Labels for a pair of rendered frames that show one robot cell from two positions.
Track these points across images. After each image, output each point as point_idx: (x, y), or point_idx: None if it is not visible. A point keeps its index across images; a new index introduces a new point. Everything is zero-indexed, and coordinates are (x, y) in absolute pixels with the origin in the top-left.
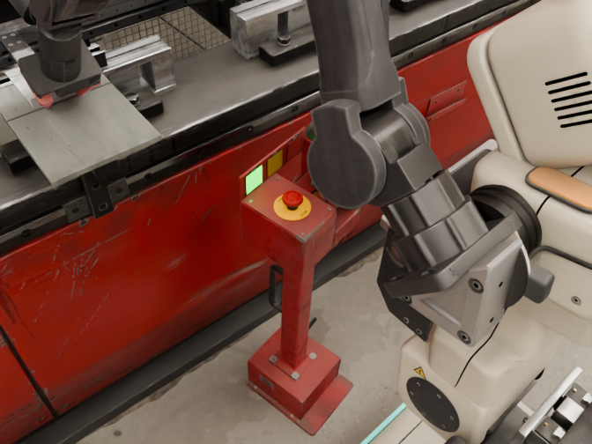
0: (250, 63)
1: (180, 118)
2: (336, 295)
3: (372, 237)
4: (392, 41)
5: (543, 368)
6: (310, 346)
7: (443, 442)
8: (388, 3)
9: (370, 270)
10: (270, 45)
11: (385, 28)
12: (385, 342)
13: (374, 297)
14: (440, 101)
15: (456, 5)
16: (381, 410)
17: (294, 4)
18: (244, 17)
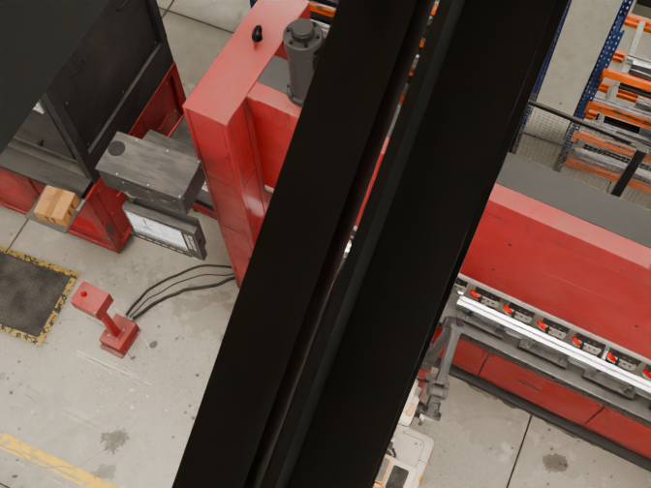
0: (453, 310)
1: None
2: (457, 386)
3: (494, 389)
4: (497, 350)
5: (394, 436)
6: (418, 385)
7: (394, 440)
8: (444, 345)
9: (480, 396)
10: (461, 313)
11: (439, 348)
12: (445, 415)
13: (465, 404)
14: (526, 381)
15: (536, 364)
16: (414, 424)
17: (476, 312)
18: (458, 301)
